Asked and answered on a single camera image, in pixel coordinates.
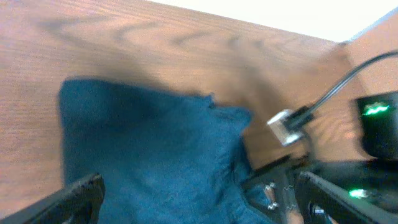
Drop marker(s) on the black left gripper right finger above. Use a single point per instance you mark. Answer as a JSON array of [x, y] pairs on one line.
[[311, 191]]

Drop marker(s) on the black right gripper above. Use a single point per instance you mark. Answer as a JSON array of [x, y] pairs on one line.
[[277, 183]]

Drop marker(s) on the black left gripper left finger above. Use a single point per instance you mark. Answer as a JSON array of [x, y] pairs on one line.
[[79, 202]]

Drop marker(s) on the navy blue shorts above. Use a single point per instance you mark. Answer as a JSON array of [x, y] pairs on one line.
[[164, 157]]

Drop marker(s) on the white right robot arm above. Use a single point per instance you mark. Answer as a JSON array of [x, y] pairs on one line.
[[374, 180]]

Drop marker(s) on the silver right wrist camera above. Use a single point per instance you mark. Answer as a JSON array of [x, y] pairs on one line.
[[277, 125]]

